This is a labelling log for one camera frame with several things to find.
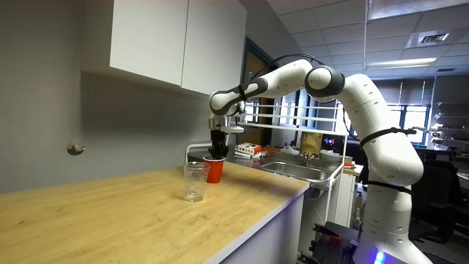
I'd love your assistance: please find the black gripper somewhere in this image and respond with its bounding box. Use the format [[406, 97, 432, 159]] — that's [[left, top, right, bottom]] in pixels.
[[208, 115, 230, 160]]

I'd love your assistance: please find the orange plastic cup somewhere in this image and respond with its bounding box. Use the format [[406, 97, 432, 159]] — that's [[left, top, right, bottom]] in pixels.
[[202, 156, 226, 185]]

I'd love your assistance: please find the transparent plastic cup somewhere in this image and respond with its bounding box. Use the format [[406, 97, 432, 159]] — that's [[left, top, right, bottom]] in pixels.
[[182, 160, 211, 204]]

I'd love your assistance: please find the red and white box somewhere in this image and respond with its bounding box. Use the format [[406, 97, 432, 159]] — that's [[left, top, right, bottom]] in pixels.
[[233, 143, 268, 160]]

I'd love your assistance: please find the stainless steel sink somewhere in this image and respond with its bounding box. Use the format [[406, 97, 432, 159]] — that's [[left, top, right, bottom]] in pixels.
[[188, 149, 350, 191]]

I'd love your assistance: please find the brown bag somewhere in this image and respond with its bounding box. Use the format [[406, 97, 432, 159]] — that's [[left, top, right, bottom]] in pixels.
[[299, 133, 324, 162]]

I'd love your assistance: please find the white counter base cabinet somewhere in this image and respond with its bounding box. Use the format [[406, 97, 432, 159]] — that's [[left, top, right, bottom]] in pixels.
[[218, 193, 308, 264]]

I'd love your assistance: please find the bright window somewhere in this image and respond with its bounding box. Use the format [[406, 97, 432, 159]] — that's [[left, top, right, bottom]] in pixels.
[[390, 103, 432, 147]]

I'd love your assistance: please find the rectangular ceiling light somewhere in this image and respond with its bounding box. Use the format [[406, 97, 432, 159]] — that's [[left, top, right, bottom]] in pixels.
[[366, 56, 440, 70]]

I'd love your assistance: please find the ceiling air vent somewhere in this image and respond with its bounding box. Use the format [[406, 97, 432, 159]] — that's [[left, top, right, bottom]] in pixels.
[[404, 30, 451, 49]]

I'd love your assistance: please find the white tubular sink rail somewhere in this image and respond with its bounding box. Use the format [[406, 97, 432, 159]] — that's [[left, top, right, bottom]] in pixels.
[[185, 141, 214, 166]]

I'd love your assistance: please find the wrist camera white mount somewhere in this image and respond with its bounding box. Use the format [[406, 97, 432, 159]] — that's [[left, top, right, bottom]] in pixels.
[[221, 125, 245, 137]]

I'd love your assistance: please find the white wire shelf rack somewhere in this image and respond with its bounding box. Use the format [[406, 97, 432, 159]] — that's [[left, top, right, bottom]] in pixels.
[[229, 100, 352, 174]]

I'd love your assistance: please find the dark door frame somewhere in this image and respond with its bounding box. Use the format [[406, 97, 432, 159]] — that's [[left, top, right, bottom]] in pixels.
[[240, 37, 277, 149]]

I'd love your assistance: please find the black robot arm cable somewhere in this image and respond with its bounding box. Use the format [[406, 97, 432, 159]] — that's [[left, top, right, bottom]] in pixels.
[[242, 52, 327, 100]]

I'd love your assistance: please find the white wall cabinet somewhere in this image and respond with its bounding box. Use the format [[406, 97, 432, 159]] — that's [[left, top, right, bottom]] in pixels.
[[79, 0, 249, 97]]

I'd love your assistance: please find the round wall knob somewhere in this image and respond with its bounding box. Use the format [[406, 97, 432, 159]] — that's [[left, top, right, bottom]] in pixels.
[[66, 140, 88, 158]]

